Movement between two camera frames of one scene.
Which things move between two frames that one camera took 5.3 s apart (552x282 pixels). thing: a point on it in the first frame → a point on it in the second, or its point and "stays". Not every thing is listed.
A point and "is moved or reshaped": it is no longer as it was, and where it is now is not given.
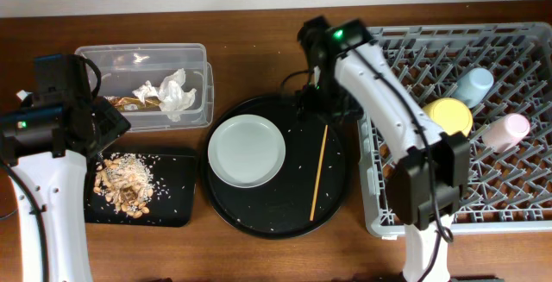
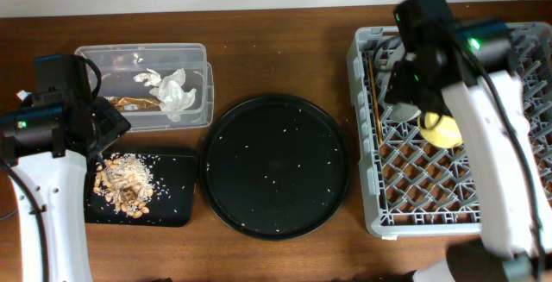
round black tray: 309,191 stays
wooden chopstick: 312,207 is moved or reshaped
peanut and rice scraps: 127,182 stays
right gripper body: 327,97 → 407,86
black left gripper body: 111,125 stays
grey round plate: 247,151 is moved or reshaped
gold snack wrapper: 123,104 stays
